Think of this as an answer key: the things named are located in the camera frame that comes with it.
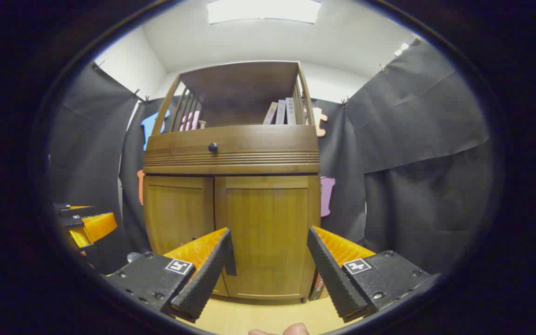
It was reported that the black backdrop cloth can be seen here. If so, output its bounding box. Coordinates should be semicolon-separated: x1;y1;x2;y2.
49;40;494;275

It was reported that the brown book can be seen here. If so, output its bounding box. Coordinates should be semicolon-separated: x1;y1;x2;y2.
309;272;329;301

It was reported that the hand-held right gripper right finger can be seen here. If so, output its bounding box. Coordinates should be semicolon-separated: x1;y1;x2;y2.
307;226;432;324

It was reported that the ceiling light panel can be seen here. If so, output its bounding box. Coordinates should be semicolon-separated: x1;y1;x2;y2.
207;0;322;25

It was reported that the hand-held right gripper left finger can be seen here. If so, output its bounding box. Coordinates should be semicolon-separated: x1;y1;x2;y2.
105;227;231;323

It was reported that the pale pink book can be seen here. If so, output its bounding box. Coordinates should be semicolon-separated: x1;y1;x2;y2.
262;101;279;125

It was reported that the wooden shoe cabinet door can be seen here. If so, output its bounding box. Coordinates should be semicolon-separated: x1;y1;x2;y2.
214;175;321;301
143;175;229;297

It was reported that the wooden double-door shoe cabinet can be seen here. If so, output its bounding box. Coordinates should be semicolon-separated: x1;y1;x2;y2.
142;60;322;303

